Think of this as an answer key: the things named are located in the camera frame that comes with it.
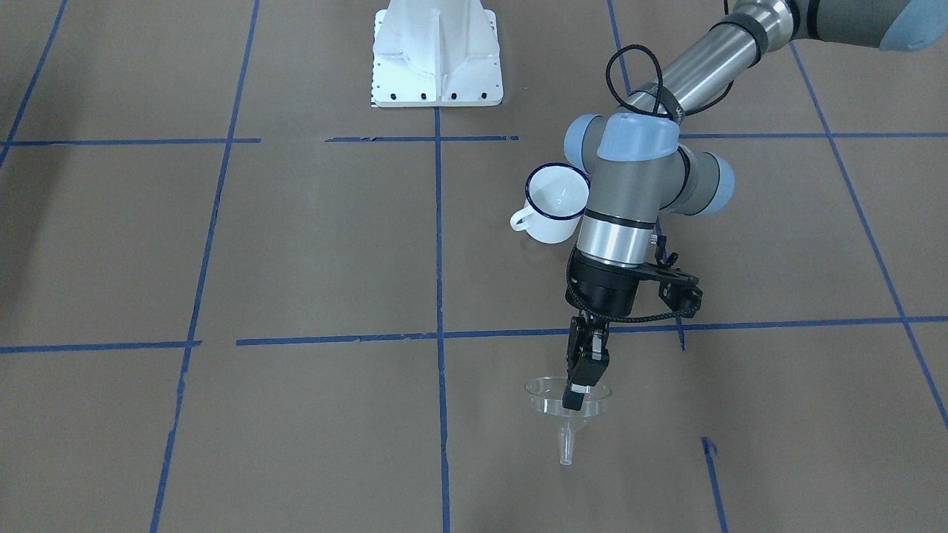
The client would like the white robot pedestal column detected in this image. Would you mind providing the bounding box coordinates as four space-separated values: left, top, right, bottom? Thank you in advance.
370 1 504 108

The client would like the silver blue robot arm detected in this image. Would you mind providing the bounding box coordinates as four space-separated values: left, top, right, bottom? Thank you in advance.
562 1 946 411

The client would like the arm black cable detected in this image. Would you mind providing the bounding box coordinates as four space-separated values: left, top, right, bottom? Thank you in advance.
565 44 734 325

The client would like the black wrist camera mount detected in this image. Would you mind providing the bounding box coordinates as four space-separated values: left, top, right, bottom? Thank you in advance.
635 235 702 323

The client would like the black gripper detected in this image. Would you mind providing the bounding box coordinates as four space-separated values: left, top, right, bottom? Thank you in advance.
562 249 642 411

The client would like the white enamel cup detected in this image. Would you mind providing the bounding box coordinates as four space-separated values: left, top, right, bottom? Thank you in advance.
509 162 590 245

